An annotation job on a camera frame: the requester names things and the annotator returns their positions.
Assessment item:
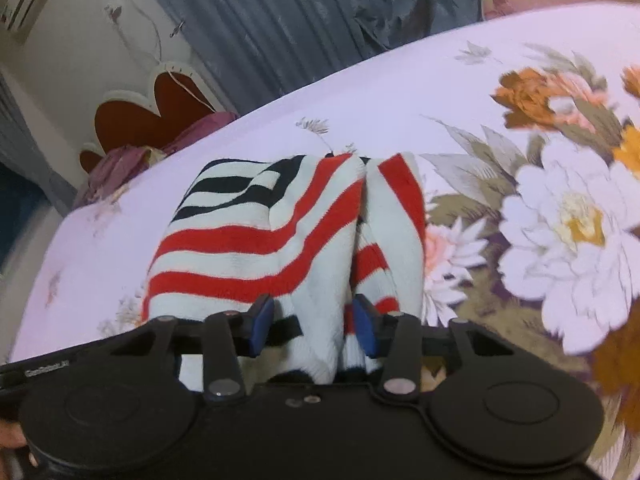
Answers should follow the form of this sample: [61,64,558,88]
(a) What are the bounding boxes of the red heart headboard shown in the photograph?
[79,62,224,174]

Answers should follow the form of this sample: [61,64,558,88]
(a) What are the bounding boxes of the pink floral bed sheet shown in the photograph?
[11,4,639,479]

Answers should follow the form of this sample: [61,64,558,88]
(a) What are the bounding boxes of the striped knit sweater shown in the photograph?
[142,153,426,385]

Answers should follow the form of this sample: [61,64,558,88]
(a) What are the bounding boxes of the blue curtain centre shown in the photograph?
[156,0,483,114]

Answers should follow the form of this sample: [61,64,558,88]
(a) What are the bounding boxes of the white charging cable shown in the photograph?
[104,1,216,114]

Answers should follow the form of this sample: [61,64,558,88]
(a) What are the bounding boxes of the person hand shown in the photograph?
[0,420,27,479]

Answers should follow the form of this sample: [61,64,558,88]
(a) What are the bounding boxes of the blue curtain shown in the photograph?
[1,77,76,217]
[156,0,483,114]

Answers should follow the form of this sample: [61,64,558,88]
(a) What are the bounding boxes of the blue curtain left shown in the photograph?
[1,77,76,217]

